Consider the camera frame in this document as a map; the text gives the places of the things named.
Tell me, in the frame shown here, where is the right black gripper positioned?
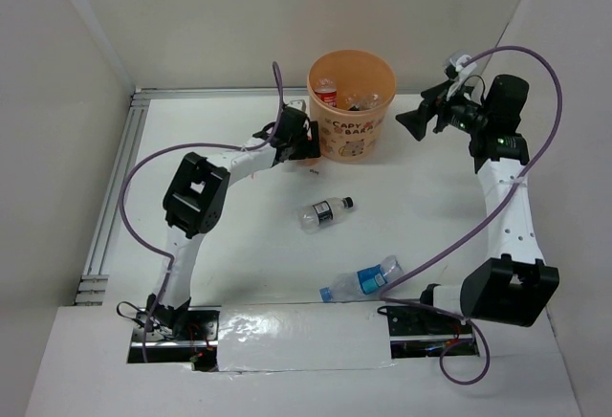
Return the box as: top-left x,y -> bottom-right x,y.
396,78 -> 492,141

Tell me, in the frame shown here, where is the red label cola bottle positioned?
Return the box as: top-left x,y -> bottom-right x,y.
314,77 -> 338,107

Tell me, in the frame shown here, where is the blue label bottle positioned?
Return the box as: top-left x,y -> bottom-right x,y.
319,255 -> 404,303

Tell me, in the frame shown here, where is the clear crushed bottle no label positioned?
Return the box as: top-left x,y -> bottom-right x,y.
343,93 -> 382,112

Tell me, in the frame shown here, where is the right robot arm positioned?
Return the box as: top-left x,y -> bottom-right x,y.
397,75 -> 559,333

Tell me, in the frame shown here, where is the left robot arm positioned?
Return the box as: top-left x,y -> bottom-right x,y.
146,105 -> 320,340

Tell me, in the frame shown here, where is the orange plastic capybara bin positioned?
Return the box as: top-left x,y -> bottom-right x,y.
307,50 -> 397,163

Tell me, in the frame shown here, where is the black label bottle lying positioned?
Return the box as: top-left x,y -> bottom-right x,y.
298,197 -> 355,232

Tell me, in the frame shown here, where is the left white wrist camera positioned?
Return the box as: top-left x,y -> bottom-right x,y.
286,99 -> 307,112

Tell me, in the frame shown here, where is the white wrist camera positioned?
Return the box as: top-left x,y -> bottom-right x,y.
286,99 -> 307,112
445,53 -> 477,98

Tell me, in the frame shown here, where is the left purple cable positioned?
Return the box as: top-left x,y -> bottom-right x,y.
118,60 -> 288,365

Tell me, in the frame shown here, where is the purple cable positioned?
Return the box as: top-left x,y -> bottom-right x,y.
118,60 -> 288,365
380,45 -> 561,384

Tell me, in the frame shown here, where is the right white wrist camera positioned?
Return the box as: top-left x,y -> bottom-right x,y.
445,53 -> 477,98

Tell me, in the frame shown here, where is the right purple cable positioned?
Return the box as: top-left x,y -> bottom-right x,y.
380,45 -> 561,384

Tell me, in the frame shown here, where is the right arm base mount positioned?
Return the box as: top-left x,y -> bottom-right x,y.
377,305 -> 479,360

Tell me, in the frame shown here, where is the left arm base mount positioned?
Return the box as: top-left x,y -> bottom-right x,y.
127,307 -> 220,372

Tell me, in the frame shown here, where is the aluminium frame rail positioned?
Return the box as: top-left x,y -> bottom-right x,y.
72,88 -> 320,307

